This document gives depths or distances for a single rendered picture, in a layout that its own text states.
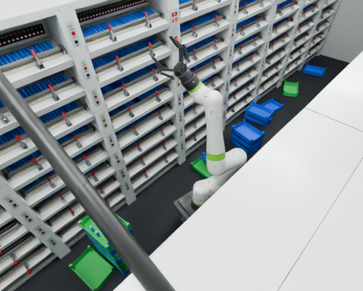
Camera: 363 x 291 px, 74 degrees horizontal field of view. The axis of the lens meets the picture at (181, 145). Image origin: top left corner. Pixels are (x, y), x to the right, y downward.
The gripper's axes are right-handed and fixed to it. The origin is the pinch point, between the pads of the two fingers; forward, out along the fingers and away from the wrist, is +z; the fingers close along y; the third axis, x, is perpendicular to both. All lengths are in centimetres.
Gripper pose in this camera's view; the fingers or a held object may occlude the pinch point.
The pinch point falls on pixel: (162, 48)
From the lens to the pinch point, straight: 129.1
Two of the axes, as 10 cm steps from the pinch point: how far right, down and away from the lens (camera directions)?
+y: 6.6, -7.5, 0.2
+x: 4.4, 3.7, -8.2
